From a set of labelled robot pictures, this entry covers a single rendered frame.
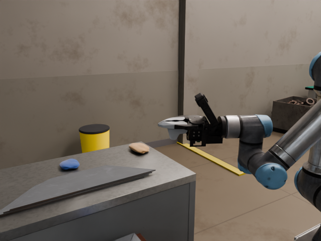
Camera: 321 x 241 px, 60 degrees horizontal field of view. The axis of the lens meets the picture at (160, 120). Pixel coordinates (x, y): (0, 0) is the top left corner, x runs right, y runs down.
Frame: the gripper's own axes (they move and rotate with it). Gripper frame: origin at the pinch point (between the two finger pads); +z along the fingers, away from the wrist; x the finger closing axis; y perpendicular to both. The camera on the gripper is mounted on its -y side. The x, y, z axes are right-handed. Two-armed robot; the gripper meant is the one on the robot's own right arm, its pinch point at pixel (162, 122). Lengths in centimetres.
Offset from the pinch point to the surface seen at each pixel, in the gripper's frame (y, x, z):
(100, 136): 125, 250, 59
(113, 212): 50, 18, 19
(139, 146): 47, 74, 8
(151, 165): 48, 52, 1
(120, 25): -5, 347, 32
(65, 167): 45, 49, 47
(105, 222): 53, 16, 23
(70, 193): 42, 21, 38
